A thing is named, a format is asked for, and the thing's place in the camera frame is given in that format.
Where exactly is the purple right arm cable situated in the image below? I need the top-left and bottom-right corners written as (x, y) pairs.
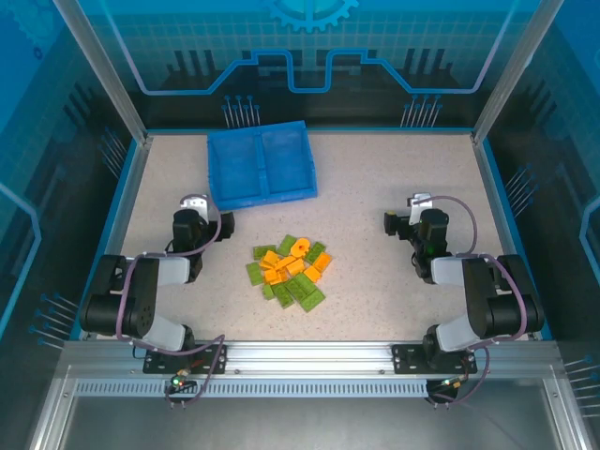
top-left (412, 194), bottom-right (526, 410)

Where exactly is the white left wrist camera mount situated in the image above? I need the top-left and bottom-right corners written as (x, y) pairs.
top-left (180, 194), bottom-right (210, 219)

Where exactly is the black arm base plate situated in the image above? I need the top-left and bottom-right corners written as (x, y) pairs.
top-left (391, 343), bottom-right (478, 375)
top-left (142, 343), bottom-right (229, 375)

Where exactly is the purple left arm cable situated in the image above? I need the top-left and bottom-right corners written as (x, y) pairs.
top-left (114, 191), bottom-right (227, 410)

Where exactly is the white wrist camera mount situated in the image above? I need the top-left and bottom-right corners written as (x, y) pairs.
top-left (180, 194), bottom-right (210, 219)
top-left (405, 191), bottom-right (435, 227)

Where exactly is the small green LED connector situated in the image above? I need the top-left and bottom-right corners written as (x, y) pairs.
top-left (171, 369), bottom-right (198, 393)
top-left (438, 374), bottom-right (470, 393)

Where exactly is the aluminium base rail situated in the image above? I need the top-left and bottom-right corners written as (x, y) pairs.
top-left (63, 339), bottom-right (563, 379)

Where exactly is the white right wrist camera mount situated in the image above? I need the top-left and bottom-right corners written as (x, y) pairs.
top-left (405, 191), bottom-right (435, 227)

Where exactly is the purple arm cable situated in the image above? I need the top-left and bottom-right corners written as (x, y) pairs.
top-left (114, 191), bottom-right (227, 410)
top-left (412, 194), bottom-right (526, 410)

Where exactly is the blue aluminium side rail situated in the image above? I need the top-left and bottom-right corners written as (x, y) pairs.
top-left (470, 135), bottom-right (552, 342)
top-left (68, 138), bottom-right (151, 342)

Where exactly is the grey metal tray panel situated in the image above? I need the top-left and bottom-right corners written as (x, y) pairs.
top-left (30, 374), bottom-right (582, 450)

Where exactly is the grey slotted cable duct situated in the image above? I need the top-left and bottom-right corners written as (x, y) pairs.
top-left (73, 380), bottom-right (431, 399)

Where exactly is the aluminium frame post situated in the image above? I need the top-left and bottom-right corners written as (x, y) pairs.
top-left (52, 0), bottom-right (154, 147)
top-left (470, 0), bottom-right (566, 147)

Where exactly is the blue two-compartment plastic bin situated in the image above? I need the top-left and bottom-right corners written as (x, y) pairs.
top-left (206, 119), bottom-right (320, 213)

